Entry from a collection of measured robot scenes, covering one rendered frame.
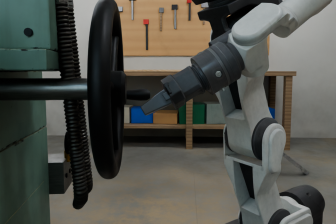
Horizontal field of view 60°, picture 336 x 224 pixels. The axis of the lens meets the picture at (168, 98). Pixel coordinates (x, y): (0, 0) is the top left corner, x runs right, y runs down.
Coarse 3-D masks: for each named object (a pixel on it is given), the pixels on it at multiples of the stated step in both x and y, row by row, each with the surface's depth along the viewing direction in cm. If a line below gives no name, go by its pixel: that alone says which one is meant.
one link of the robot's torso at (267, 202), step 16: (224, 128) 104; (272, 128) 91; (224, 144) 104; (272, 144) 90; (224, 160) 105; (240, 160) 99; (256, 160) 100; (272, 160) 91; (240, 176) 105; (256, 176) 94; (272, 176) 94; (240, 192) 105; (256, 192) 95; (272, 192) 101; (240, 208) 106; (256, 208) 102; (272, 208) 101
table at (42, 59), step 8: (0, 48) 40; (0, 56) 40; (8, 56) 40; (16, 56) 40; (24, 56) 40; (32, 56) 40; (40, 56) 40; (48, 56) 41; (56, 56) 45; (0, 64) 40; (8, 64) 40; (16, 64) 40; (24, 64) 40; (32, 64) 40; (40, 64) 41; (48, 64) 41; (56, 64) 45
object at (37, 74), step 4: (0, 72) 47; (4, 72) 48; (8, 72) 50; (12, 72) 51; (16, 72) 53; (20, 72) 55; (24, 72) 57; (28, 72) 58; (32, 72) 61; (36, 72) 63; (40, 72) 65; (0, 76) 47; (4, 76) 48; (8, 76) 50; (12, 76) 51; (16, 76) 53; (20, 76) 55; (24, 76) 56; (28, 76) 58; (32, 76) 61; (36, 76) 63; (40, 76) 65
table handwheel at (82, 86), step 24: (96, 24) 36; (120, 24) 53; (96, 48) 35; (120, 48) 57; (96, 72) 34; (120, 72) 47; (0, 96) 46; (24, 96) 46; (48, 96) 46; (72, 96) 47; (96, 96) 34; (120, 96) 46; (96, 120) 35; (120, 120) 59; (96, 144) 36; (120, 144) 55; (96, 168) 40
